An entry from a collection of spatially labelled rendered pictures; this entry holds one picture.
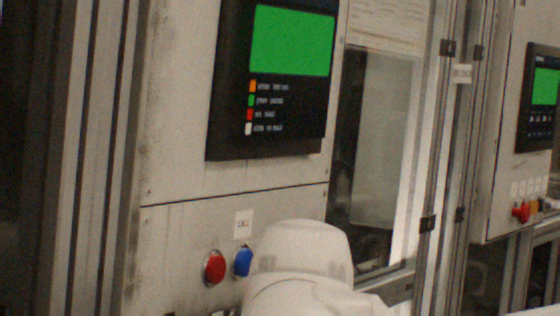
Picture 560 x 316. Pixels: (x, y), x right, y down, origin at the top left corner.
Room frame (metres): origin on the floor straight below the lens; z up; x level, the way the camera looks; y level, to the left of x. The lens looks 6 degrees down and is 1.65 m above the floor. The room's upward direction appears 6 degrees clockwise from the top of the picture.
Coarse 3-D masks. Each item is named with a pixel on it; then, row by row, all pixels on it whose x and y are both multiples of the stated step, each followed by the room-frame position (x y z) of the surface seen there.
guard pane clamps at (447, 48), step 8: (440, 40) 1.79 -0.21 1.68; (448, 40) 1.82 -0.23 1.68; (440, 48) 1.79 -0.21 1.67; (448, 48) 1.82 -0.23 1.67; (480, 48) 1.97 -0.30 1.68; (448, 56) 1.83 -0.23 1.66; (480, 56) 1.98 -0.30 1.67; (456, 208) 1.95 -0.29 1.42; (464, 208) 1.98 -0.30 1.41; (424, 216) 1.81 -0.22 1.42; (432, 216) 1.84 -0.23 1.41; (456, 216) 1.95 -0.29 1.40; (424, 224) 1.81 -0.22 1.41; (432, 224) 1.84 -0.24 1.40; (424, 232) 1.81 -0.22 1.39
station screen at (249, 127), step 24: (264, 0) 1.20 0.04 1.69; (288, 0) 1.25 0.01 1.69; (312, 0) 1.30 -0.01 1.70; (336, 0) 1.36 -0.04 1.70; (336, 24) 1.37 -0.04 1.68; (264, 72) 1.22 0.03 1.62; (288, 72) 1.27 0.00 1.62; (264, 96) 1.22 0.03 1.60; (288, 96) 1.27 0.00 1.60; (312, 96) 1.33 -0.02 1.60; (240, 120) 1.18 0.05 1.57; (264, 120) 1.23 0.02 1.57; (288, 120) 1.28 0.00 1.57; (312, 120) 1.33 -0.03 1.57
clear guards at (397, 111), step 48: (384, 0) 1.58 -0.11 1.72; (432, 0) 1.75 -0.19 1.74; (480, 0) 1.95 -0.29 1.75; (384, 48) 1.59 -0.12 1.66; (432, 48) 1.77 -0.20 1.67; (384, 96) 1.61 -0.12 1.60; (432, 96) 1.79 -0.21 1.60; (336, 144) 1.48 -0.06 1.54; (384, 144) 1.63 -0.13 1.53; (336, 192) 1.50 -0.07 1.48; (384, 192) 1.65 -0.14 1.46; (384, 240) 1.67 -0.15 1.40; (432, 240) 1.86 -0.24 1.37; (384, 288) 1.69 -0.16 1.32; (432, 288) 1.89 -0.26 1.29
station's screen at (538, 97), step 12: (540, 60) 2.21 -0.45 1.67; (552, 60) 2.29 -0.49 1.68; (540, 72) 2.22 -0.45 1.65; (552, 72) 2.30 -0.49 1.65; (540, 84) 2.23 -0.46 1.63; (552, 84) 2.31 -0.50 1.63; (540, 96) 2.24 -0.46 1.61; (552, 96) 2.32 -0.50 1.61; (540, 108) 2.25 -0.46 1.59; (552, 108) 2.34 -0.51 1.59; (528, 120) 2.18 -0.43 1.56; (540, 120) 2.26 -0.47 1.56; (552, 120) 2.35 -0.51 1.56; (528, 132) 2.19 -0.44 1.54; (540, 132) 2.27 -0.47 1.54; (552, 132) 2.36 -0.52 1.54
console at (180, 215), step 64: (192, 0) 1.12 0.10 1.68; (192, 64) 1.13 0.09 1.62; (128, 128) 1.09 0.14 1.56; (192, 128) 1.14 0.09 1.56; (128, 192) 1.09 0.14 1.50; (192, 192) 1.15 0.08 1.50; (256, 192) 1.28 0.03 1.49; (320, 192) 1.43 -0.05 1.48; (128, 256) 1.07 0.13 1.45; (192, 256) 1.17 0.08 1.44
